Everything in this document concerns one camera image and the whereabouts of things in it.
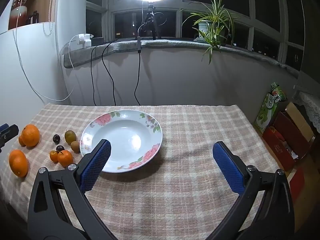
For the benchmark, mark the green snack bag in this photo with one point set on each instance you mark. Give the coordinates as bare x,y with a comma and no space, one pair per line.
268,107

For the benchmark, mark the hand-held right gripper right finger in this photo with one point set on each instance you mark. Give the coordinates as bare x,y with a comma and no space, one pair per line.
228,166

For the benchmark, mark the checkered tablecloth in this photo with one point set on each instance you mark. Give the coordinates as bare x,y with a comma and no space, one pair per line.
175,192

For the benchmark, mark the green round fruit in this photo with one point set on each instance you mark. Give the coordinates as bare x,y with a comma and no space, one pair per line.
70,136

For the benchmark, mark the small tangerine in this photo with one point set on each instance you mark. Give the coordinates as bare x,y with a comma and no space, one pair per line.
53,155
65,158

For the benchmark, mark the green spider plant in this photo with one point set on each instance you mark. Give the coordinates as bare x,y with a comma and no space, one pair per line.
215,17

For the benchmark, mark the red vase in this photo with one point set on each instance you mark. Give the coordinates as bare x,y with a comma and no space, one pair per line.
18,10

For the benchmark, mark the dark plum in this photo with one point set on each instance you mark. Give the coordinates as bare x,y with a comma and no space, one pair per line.
56,138
60,148

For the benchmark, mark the white floral plate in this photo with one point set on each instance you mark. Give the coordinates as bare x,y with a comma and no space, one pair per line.
125,135

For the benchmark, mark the white plant pot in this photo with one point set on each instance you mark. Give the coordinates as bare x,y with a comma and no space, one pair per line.
203,30

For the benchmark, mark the brown kiwi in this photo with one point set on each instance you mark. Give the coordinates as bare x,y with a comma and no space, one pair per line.
75,146

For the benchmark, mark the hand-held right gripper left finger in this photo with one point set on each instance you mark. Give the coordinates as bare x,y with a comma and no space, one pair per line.
96,166

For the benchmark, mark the dark bottle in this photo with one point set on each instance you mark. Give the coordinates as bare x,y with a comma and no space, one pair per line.
35,17

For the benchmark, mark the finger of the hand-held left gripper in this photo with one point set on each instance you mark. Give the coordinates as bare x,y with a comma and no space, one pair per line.
10,133
3,127

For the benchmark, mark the white lace cloth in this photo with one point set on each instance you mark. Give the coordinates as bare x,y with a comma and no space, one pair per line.
308,105

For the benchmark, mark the red box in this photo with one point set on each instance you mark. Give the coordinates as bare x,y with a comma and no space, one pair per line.
282,140

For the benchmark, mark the large orange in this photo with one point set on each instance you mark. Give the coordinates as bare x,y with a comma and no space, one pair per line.
30,135
18,163

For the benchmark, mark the brown cardboard box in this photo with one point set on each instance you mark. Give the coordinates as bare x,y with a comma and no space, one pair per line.
298,116

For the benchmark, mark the grey windowsill mat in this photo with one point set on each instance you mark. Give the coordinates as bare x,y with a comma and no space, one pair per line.
175,45

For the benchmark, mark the black power adapter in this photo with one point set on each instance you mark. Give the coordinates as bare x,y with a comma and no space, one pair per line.
98,41

